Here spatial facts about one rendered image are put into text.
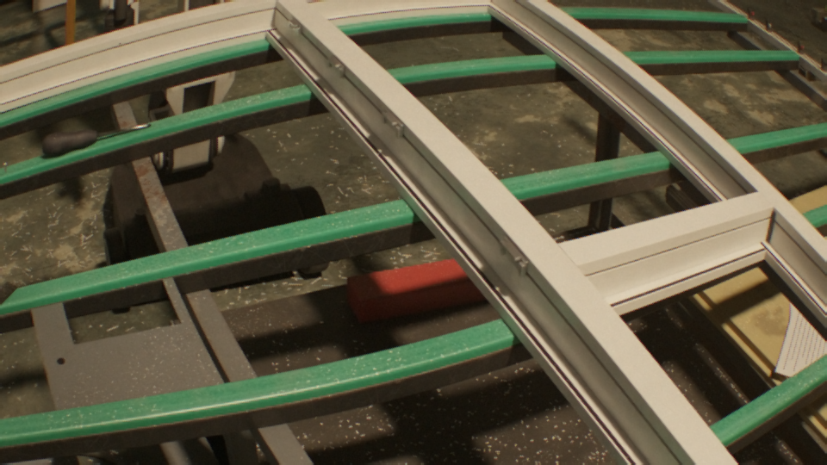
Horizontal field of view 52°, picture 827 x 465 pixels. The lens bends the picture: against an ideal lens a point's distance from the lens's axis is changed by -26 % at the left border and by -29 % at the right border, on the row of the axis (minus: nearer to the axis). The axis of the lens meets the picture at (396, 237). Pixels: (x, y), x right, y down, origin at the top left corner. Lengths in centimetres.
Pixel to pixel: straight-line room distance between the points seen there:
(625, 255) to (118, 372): 56
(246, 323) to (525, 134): 192
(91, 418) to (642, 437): 55
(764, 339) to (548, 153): 184
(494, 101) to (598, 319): 255
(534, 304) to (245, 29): 84
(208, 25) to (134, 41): 14
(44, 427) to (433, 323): 79
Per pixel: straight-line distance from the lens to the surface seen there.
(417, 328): 157
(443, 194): 126
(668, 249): 119
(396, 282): 158
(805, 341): 161
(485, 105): 351
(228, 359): 113
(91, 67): 172
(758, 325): 161
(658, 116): 154
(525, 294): 113
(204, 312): 120
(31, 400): 235
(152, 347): 111
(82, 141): 148
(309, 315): 158
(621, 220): 183
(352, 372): 106
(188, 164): 265
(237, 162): 281
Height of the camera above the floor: 155
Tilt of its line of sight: 33 degrees down
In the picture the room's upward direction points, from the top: 3 degrees clockwise
